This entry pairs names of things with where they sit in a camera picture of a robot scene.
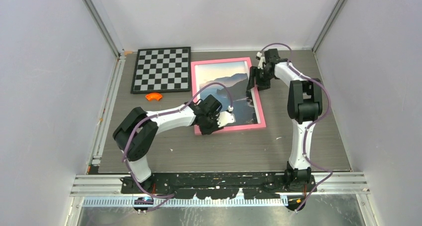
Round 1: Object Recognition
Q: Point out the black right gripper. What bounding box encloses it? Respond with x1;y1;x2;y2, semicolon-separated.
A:
246;67;273;92

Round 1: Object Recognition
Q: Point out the pink photo frame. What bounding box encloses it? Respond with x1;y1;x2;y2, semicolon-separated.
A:
191;57;266;133

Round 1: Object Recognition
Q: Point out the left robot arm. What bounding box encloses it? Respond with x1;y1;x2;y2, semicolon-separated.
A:
112;95;223;193

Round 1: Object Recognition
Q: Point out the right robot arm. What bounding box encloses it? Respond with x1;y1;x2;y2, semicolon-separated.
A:
246;49;323;192

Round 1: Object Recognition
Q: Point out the landscape photo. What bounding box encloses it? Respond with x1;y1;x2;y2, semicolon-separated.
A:
195;61;261;127

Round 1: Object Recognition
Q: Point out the orange curved plastic piece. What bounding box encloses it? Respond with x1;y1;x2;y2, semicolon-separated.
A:
145;93;163;102

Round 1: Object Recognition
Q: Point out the black white checkerboard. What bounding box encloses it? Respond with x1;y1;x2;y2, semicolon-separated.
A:
130;46;192;94

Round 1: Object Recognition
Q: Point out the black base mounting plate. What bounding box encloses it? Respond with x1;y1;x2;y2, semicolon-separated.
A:
120;172;316;200

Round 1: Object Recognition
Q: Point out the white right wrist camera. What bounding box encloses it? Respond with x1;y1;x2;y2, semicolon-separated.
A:
256;51;266;70

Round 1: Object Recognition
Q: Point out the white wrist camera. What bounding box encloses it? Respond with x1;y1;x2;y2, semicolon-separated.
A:
256;51;266;70
217;106;235;127

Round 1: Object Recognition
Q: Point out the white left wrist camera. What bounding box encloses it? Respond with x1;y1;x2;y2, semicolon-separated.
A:
217;106;235;127

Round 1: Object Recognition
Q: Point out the aluminium front rail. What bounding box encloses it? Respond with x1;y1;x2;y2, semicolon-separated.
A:
70;172;370;197

